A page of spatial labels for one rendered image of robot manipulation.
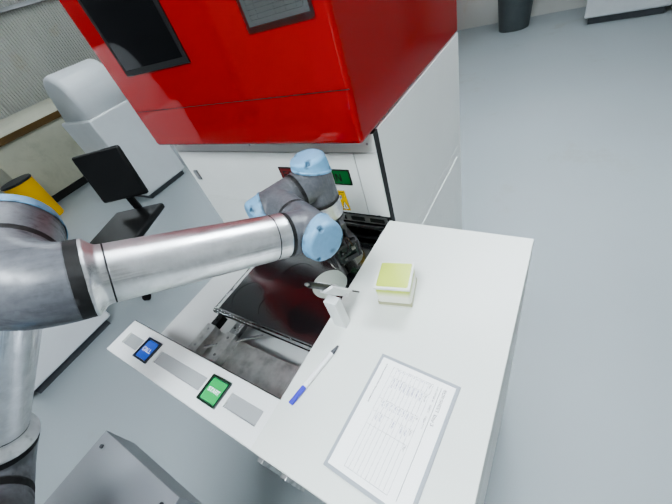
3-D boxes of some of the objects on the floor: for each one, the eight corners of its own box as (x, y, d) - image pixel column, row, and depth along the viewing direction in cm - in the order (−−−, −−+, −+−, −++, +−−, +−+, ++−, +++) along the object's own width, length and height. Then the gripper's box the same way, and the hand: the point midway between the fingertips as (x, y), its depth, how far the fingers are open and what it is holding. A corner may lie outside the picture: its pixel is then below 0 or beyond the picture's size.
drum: (35, 223, 445) (-5, 188, 408) (60, 207, 465) (24, 172, 428) (45, 226, 427) (4, 190, 389) (70, 209, 446) (34, 173, 409)
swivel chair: (177, 238, 310) (98, 141, 245) (216, 252, 275) (136, 144, 209) (119, 286, 279) (11, 191, 213) (155, 310, 243) (38, 204, 177)
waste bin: (535, 19, 473) (541, -37, 432) (530, 30, 447) (536, -29, 405) (498, 25, 499) (500, -27, 457) (491, 36, 472) (493, -18, 430)
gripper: (319, 235, 70) (344, 295, 84) (355, 216, 72) (374, 278, 86) (305, 217, 76) (331, 276, 90) (338, 200, 78) (358, 260, 92)
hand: (346, 268), depth 89 cm, fingers closed
